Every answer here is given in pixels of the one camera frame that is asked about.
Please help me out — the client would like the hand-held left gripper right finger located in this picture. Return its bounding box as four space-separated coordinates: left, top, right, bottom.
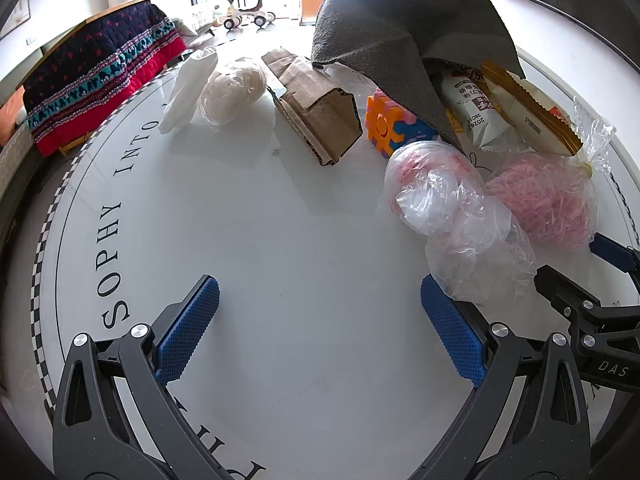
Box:
420 275 593 480

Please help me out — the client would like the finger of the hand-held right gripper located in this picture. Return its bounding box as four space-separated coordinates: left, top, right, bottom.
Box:
534 264 640 357
589 232 640 273

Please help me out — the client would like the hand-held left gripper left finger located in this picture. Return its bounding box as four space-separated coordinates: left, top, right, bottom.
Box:
52 275 236 480

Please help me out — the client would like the clear bag of pink shreds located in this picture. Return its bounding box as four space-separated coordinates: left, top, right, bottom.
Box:
482 97 618 251

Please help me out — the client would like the beige snack packet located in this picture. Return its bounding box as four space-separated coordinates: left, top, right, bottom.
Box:
482 60 585 157

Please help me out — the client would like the clear plastic bag pink print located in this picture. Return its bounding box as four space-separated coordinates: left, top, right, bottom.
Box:
384 141 486 236

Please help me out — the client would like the white snack packet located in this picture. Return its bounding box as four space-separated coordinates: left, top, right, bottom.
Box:
435 60 536 153

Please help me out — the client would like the colourful foam puzzle block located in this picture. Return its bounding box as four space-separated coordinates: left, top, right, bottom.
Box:
364 89 441 161

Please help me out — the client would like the white paper towel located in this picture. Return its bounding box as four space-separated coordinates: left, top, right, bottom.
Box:
159 46 219 135

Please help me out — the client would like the brown cardboard piece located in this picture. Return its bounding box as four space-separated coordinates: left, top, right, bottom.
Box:
261 47 363 167

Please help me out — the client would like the grey felt cloth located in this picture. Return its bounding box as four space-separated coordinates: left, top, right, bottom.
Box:
310 0 526 153

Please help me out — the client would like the grey quilted sofa pad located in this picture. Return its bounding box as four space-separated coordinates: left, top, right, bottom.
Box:
0 127 37 176

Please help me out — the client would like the dark patterned blanket red hem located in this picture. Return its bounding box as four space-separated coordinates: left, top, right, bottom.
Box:
22 0 188 158

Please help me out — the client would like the light patterned sofa cushion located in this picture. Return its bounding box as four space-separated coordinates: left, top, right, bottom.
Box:
172 16 201 39

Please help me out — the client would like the white ride-on toy plane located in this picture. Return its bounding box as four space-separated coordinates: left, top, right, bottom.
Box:
220 0 278 31

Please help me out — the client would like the wooden bench frame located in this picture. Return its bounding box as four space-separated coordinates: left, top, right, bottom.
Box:
59 131 95 155

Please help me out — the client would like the framed wall picture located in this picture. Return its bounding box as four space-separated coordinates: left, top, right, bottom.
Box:
0 0 31 38

